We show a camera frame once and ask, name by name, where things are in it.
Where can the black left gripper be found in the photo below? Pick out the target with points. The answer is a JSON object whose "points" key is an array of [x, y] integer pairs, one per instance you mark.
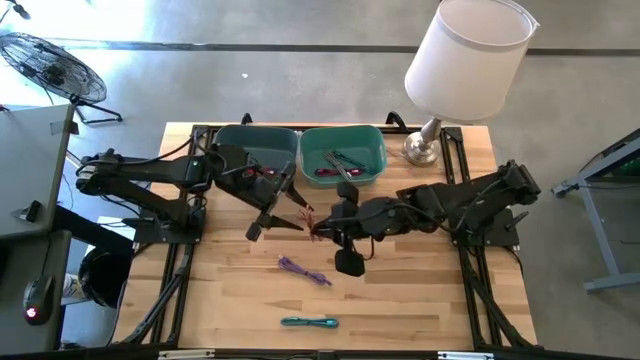
{"points": [[255, 190]]}

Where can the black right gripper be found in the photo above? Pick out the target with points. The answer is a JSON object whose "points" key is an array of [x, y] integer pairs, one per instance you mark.
{"points": [[375, 217]]}

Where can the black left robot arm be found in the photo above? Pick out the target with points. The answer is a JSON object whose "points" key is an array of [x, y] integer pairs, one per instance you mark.
{"points": [[140, 172]]}

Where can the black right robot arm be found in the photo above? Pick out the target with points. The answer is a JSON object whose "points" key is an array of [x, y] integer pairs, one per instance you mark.
{"points": [[465, 197]]}

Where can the dark teal plastic bin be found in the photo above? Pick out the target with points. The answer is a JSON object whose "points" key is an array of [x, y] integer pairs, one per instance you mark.
{"points": [[260, 140]]}

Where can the light teal plastic bin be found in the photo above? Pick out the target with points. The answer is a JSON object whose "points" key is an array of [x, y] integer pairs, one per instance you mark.
{"points": [[360, 142]]}

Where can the black round stool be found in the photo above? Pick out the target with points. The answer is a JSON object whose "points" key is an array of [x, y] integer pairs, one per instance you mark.
{"points": [[102, 275]]}

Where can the white shade silver table lamp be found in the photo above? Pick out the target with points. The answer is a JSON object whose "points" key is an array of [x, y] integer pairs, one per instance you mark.
{"points": [[465, 60]]}

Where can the small white printed item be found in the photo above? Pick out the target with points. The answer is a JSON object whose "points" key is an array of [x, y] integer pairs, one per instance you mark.
{"points": [[75, 287]]}

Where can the small black desk device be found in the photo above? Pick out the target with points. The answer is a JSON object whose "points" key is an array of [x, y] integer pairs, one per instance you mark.
{"points": [[32, 210]]}

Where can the light grey desk top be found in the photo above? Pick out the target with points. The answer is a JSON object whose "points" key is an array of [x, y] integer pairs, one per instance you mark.
{"points": [[30, 160]]}

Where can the black computer mouse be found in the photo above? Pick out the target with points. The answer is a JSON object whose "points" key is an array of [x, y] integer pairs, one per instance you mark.
{"points": [[39, 300]]}

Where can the black floor fan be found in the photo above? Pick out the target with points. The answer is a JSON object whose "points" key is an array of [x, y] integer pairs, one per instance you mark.
{"points": [[55, 70]]}

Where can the dark grey desk top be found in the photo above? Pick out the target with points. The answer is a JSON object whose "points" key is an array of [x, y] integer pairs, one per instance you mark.
{"points": [[20, 260]]}

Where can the black aluminium table frame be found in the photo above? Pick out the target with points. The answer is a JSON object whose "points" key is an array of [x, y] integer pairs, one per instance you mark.
{"points": [[175, 282]]}

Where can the silver metal bracket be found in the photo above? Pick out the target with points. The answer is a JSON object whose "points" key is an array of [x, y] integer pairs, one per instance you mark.
{"points": [[186, 354], [465, 356]]}

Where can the grey metal desk leg frame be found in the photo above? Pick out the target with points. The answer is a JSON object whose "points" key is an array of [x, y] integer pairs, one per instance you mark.
{"points": [[600, 235]]}

